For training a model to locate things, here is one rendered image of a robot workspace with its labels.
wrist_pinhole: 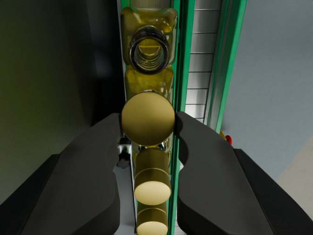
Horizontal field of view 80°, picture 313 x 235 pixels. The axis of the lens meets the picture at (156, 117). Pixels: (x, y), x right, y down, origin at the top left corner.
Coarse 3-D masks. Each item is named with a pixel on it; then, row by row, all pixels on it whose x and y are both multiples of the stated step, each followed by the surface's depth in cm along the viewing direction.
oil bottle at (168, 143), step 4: (172, 132) 23; (172, 136) 24; (168, 140) 23; (172, 140) 24; (132, 144) 24; (136, 144) 23; (164, 144) 23; (168, 144) 23; (132, 148) 24; (136, 148) 23; (164, 148) 23; (168, 148) 24; (136, 152) 24
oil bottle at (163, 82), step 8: (128, 72) 20; (136, 72) 20; (160, 72) 20; (168, 72) 20; (128, 80) 20; (136, 80) 19; (144, 80) 19; (152, 80) 19; (160, 80) 19; (168, 80) 20; (128, 88) 20; (136, 88) 19; (144, 88) 19; (152, 88) 19; (160, 88) 19; (168, 88) 20; (128, 96) 20; (168, 96) 20
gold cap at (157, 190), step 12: (144, 156) 19; (156, 156) 19; (144, 168) 17; (156, 168) 17; (168, 168) 19; (144, 180) 16; (156, 180) 16; (168, 180) 17; (144, 192) 17; (156, 192) 17; (168, 192) 17; (156, 204) 18
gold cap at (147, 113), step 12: (132, 96) 12; (144, 96) 11; (156, 96) 11; (132, 108) 11; (144, 108) 11; (156, 108) 11; (168, 108) 11; (132, 120) 11; (144, 120) 11; (156, 120) 11; (168, 120) 11; (132, 132) 11; (144, 132) 11; (156, 132) 11; (168, 132) 11; (144, 144) 11; (156, 144) 11
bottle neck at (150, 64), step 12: (144, 36) 12; (156, 36) 12; (132, 48) 12; (168, 48) 13; (132, 60) 13; (144, 60) 15; (156, 60) 15; (168, 60) 13; (144, 72) 13; (156, 72) 13
